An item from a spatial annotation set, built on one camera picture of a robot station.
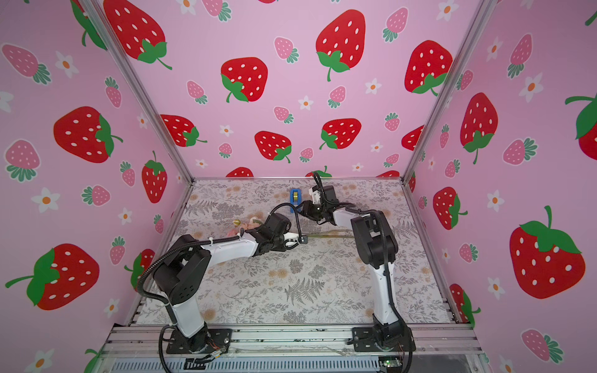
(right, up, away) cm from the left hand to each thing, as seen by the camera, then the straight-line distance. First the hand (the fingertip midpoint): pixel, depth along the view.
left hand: (287, 230), depth 96 cm
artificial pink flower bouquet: (-21, +2, -2) cm, 21 cm away
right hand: (+2, +8, +4) cm, 9 cm away
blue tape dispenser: (+3, +14, +12) cm, 18 cm away
